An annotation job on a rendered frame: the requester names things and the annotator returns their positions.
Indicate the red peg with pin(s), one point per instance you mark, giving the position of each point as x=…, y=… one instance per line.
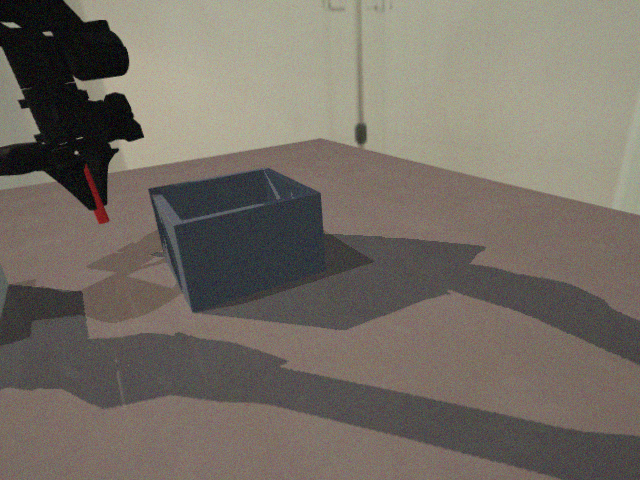
x=100, y=213

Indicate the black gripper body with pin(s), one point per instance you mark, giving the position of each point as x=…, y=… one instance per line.
x=22, y=158

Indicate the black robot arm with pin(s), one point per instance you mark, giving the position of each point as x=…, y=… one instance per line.
x=84, y=50

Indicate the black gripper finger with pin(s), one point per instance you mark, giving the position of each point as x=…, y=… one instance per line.
x=71, y=176
x=98, y=168

